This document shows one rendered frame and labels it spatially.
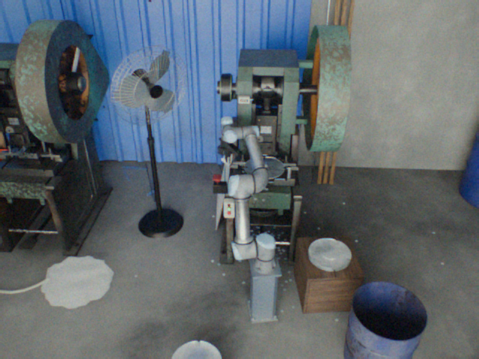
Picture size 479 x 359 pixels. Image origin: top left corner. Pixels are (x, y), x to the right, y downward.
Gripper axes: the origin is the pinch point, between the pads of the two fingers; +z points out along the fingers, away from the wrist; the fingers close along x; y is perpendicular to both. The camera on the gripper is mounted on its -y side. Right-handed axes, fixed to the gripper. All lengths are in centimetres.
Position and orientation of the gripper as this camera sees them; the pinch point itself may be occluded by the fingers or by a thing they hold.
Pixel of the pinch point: (229, 164)
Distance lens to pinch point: 301.5
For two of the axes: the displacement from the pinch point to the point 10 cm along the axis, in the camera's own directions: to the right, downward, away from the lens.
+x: -5.4, 4.9, -6.8
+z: -0.3, 8.0, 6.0
